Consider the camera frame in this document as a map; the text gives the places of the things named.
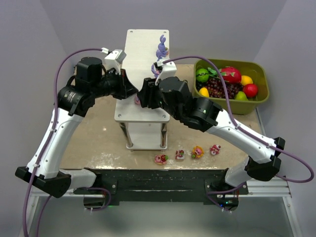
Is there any purple bunny with strawberry cake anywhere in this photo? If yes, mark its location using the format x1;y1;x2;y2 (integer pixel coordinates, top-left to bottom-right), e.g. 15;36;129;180
156;35;169;60

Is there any red white strawberry toy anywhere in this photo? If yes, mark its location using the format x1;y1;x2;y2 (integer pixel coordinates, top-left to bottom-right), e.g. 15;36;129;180
175;150;184;160

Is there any pink yellow bear toy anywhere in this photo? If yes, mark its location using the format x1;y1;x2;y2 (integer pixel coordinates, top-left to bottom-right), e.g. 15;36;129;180
191;146;204;159

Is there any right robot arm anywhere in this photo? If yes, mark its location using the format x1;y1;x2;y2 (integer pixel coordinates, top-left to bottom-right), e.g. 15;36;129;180
137;77;285;189

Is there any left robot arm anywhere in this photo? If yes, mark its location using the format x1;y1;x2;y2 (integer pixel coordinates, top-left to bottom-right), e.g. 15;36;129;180
15;55;138;198

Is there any white two-tier shelf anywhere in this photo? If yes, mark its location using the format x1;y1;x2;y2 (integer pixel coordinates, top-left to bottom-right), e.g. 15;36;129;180
114;29;170;150

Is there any yellow toy mango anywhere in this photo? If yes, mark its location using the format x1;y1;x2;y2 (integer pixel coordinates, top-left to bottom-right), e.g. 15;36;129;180
199;87;209;97

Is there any green toy lime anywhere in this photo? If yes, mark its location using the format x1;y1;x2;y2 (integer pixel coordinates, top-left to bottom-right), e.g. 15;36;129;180
196;68;209;82

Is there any purple toy grape bunch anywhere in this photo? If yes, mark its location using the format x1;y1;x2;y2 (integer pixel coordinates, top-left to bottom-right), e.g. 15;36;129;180
196;77;243;99

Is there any pink strawberry donut toy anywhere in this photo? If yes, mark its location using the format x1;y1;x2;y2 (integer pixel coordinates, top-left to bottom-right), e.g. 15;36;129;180
154;155;169;165

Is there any red toy dragon fruit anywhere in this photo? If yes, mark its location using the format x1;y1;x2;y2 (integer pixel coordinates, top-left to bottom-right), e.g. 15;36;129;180
207;66;242;84

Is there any red pink bear toy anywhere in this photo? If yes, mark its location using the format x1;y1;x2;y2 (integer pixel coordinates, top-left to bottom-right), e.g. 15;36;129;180
209;144;221;156

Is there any olive green plastic bin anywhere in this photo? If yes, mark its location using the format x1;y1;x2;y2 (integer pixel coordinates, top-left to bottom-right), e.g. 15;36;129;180
192;59;270;115

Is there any green toy apple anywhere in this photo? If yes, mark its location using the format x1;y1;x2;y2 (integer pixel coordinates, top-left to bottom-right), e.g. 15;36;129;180
235;91;248;101

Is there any yellow toy lemon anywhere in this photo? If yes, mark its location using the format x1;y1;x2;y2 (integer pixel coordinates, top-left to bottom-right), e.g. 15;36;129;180
240;75;253;86

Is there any red toy apple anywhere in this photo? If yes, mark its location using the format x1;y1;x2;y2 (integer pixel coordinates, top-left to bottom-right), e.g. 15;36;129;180
243;83;258;98

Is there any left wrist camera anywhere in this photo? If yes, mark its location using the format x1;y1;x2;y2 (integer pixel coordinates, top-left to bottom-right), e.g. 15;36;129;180
101;47;126;75

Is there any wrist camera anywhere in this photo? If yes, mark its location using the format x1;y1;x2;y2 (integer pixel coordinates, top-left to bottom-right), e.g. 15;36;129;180
154;60;177;85
101;47;126;75

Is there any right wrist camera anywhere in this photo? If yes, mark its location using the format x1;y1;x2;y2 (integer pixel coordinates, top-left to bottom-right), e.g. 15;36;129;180
154;60;177;85

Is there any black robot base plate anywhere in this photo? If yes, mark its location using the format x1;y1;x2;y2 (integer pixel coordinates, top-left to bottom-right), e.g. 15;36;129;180
75;169;248;208

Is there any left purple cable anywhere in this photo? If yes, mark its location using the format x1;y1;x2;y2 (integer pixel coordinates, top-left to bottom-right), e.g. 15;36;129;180
22;48;113;237

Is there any purple cable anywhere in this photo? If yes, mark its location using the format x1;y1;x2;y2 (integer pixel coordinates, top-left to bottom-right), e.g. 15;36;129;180
158;55;315;213
22;48;113;237

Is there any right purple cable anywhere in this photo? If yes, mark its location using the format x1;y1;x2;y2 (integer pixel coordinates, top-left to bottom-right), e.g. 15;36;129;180
158;55;315;213

